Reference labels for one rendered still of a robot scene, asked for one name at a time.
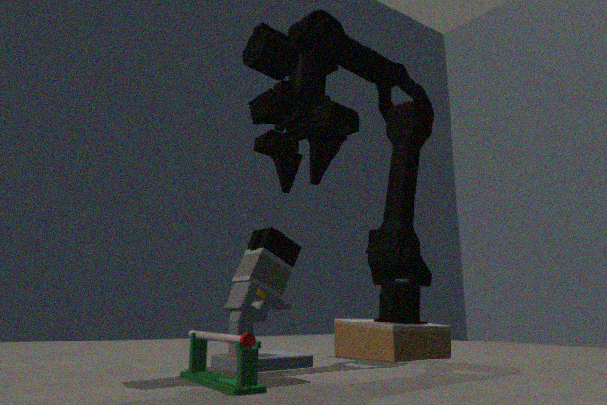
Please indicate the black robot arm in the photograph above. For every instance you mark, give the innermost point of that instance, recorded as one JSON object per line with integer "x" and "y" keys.
{"x": 314, "y": 48}

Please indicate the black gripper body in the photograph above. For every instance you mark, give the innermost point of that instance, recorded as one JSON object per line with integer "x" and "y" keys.
{"x": 319, "y": 110}

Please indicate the grey tapered pin with red cap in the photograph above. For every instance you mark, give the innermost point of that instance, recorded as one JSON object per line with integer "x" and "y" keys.
{"x": 248, "y": 339}

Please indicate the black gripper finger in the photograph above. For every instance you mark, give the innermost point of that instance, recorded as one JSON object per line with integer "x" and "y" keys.
{"x": 286, "y": 163}
{"x": 324, "y": 144}

